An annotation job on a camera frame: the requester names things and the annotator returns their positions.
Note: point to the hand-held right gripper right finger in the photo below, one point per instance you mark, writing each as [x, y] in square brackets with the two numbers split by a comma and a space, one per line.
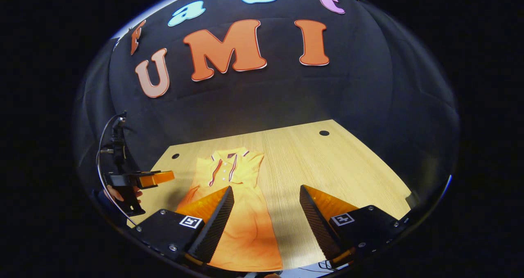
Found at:
[317, 229]

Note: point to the orange T-shirt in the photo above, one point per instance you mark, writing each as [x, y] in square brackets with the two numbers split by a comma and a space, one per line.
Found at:
[245, 229]

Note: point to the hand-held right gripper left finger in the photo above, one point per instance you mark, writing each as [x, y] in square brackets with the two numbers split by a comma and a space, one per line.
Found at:
[215, 229]

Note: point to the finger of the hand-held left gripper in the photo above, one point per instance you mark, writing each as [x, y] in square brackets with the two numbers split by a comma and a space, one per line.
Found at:
[157, 178]

